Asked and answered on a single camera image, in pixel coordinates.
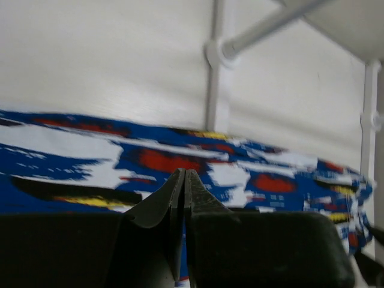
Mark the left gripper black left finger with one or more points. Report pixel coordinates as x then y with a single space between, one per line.
138 248

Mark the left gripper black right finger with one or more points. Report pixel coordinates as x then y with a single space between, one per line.
243 248

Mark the blue white red patterned trousers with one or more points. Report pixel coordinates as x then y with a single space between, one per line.
62 163

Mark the white clothes rack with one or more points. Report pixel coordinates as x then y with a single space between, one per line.
222 52

